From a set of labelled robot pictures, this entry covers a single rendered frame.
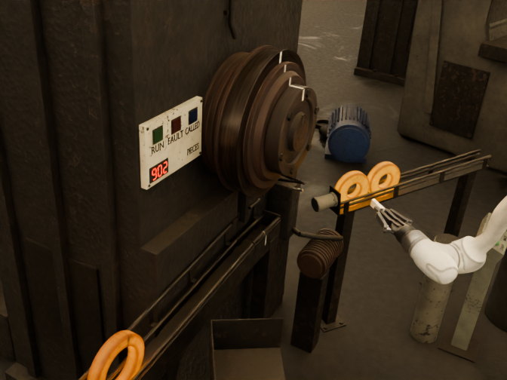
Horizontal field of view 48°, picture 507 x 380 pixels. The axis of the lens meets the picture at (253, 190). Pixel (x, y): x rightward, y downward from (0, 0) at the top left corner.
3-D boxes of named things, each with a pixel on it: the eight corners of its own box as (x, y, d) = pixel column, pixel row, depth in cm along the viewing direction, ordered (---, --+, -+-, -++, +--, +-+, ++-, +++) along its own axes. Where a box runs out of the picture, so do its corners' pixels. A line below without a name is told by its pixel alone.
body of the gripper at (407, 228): (398, 249, 205) (382, 234, 212) (416, 244, 209) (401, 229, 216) (404, 232, 201) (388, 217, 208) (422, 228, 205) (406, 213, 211)
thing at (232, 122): (214, 216, 175) (219, 65, 152) (282, 160, 212) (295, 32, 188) (232, 222, 173) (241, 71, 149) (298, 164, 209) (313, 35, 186)
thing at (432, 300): (406, 337, 260) (431, 243, 235) (413, 321, 270) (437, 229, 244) (432, 347, 256) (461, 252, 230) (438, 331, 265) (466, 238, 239)
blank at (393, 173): (366, 166, 232) (371, 170, 229) (397, 156, 237) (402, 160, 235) (364, 197, 240) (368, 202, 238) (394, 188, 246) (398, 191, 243)
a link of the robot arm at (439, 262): (403, 261, 201) (429, 259, 207) (432, 291, 189) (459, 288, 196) (416, 236, 196) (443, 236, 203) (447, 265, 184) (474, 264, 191)
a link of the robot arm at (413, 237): (427, 255, 205) (416, 245, 210) (434, 235, 200) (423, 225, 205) (407, 261, 202) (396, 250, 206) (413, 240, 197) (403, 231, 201)
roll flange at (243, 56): (187, 206, 179) (188, 59, 156) (258, 152, 215) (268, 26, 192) (214, 216, 175) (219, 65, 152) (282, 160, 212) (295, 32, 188)
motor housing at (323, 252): (284, 347, 250) (296, 247, 223) (304, 318, 267) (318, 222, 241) (311, 360, 245) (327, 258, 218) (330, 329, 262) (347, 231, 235)
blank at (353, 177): (334, 175, 226) (339, 179, 224) (367, 166, 232) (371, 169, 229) (332, 208, 235) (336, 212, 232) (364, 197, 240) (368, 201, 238)
